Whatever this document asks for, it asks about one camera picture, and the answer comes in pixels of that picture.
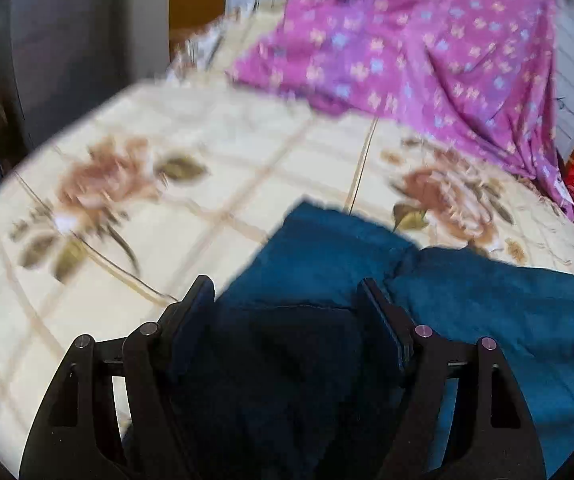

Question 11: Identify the cream floral bed sheet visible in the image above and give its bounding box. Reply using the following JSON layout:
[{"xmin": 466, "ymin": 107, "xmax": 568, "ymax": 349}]
[{"xmin": 0, "ymin": 0, "xmax": 574, "ymax": 480}]

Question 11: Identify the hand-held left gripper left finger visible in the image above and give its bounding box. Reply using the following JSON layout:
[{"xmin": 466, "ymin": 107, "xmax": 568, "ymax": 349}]
[{"xmin": 18, "ymin": 275, "xmax": 216, "ymax": 480}]

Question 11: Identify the teal blue padded jacket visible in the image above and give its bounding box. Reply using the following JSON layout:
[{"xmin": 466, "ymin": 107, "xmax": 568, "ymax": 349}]
[{"xmin": 122, "ymin": 200, "xmax": 574, "ymax": 480}]

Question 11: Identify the purple floral quilt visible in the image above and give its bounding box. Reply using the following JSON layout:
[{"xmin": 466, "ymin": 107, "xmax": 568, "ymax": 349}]
[{"xmin": 227, "ymin": 0, "xmax": 574, "ymax": 222}]

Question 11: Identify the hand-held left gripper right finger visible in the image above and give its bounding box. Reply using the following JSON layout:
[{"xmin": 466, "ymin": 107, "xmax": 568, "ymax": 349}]
[{"xmin": 357, "ymin": 277, "xmax": 548, "ymax": 480}]

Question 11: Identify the grey wardrobe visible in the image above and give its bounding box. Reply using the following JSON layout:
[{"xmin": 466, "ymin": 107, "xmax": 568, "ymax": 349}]
[{"xmin": 10, "ymin": 0, "xmax": 171, "ymax": 152}]

